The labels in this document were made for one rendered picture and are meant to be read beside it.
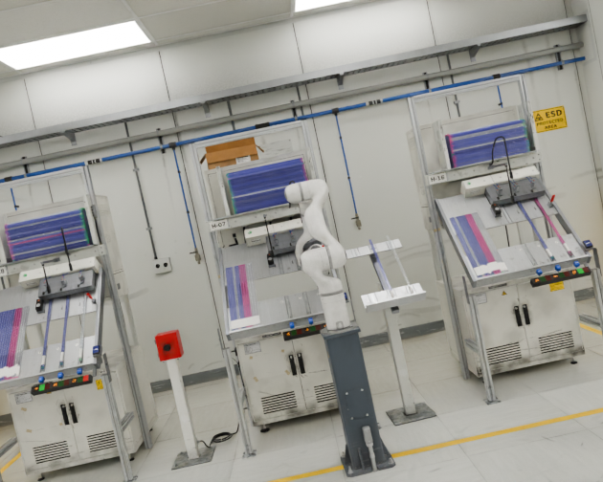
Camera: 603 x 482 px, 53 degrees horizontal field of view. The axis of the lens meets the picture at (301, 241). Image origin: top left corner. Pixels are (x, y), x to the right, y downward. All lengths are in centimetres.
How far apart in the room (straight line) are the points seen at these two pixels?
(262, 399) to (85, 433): 112
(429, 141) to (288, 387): 187
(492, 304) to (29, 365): 281
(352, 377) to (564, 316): 165
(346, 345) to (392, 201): 266
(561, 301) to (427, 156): 127
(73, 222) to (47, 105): 195
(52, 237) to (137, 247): 153
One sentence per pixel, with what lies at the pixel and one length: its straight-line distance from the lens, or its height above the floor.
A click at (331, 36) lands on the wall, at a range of 564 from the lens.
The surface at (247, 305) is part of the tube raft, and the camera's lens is 361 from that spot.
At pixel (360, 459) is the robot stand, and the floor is 6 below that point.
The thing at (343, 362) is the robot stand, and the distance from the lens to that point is 304.
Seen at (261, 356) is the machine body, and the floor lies 49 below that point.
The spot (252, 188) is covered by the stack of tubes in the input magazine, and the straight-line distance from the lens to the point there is 390.
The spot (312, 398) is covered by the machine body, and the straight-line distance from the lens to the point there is 393.
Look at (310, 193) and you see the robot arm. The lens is 314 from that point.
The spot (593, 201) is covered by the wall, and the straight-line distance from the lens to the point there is 607.
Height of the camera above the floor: 132
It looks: 3 degrees down
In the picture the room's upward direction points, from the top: 12 degrees counter-clockwise
